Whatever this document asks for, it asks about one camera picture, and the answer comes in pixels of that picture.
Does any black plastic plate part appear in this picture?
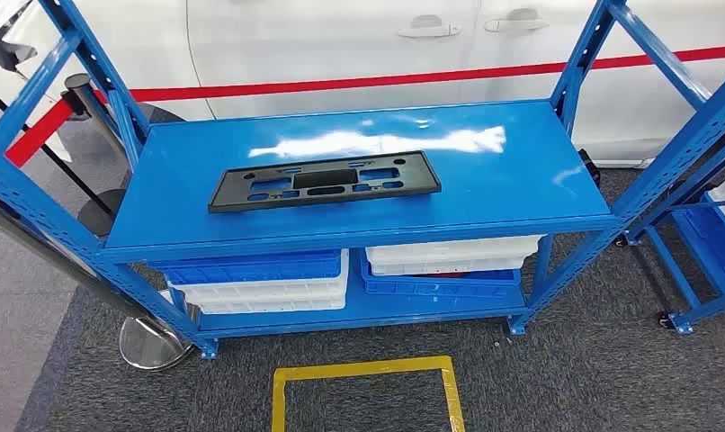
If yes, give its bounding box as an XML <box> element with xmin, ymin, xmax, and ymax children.
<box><xmin>207</xmin><ymin>150</ymin><xmax>443</xmax><ymax>214</ymax></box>

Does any blue metal shelf rack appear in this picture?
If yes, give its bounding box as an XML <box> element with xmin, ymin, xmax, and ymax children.
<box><xmin>0</xmin><ymin>0</ymin><xmax>725</xmax><ymax>362</ymax></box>

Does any blue plastic crate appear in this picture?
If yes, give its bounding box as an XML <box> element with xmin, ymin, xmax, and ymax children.
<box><xmin>360</xmin><ymin>248</ymin><xmax>523</xmax><ymax>300</ymax></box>
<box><xmin>149</xmin><ymin>248</ymin><xmax>344</xmax><ymax>286</ymax></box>
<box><xmin>671</xmin><ymin>193</ymin><xmax>725</xmax><ymax>298</ymax></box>

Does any red barrier belt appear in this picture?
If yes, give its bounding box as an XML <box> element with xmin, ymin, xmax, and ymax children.
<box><xmin>4</xmin><ymin>44</ymin><xmax>725</xmax><ymax>169</ymax></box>

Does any yellow floor tape square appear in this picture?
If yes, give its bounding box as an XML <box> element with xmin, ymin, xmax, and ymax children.
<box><xmin>271</xmin><ymin>355</ymin><xmax>466</xmax><ymax>432</ymax></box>

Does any white car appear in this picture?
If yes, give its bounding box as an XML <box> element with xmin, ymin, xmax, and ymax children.
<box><xmin>0</xmin><ymin>0</ymin><xmax>725</xmax><ymax>169</ymax></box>

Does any stanchion with chrome base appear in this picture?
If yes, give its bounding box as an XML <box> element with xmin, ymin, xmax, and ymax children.
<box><xmin>0</xmin><ymin>193</ymin><xmax>195</xmax><ymax>372</ymax></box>

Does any thin stanchion with black base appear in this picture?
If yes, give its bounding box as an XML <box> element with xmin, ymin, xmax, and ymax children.
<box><xmin>0</xmin><ymin>80</ymin><xmax>129</xmax><ymax>238</ymax></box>

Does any blue rack on casters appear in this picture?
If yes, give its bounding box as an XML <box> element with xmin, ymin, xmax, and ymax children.
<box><xmin>615</xmin><ymin>137</ymin><xmax>725</xmax><ymax>337</ymax></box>

